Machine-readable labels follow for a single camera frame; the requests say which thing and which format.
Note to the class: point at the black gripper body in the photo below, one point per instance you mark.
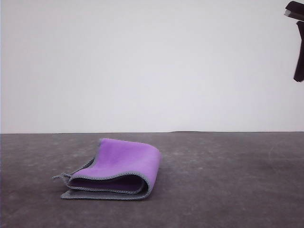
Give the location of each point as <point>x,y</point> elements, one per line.
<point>297,10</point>

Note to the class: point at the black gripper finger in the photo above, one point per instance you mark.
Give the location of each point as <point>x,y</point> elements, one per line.
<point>300,61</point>

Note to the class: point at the purple towel with grey hem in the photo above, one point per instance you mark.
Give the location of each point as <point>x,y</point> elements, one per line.
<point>128,156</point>

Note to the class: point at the grey table cloth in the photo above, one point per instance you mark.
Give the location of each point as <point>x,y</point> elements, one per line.
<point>237,190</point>

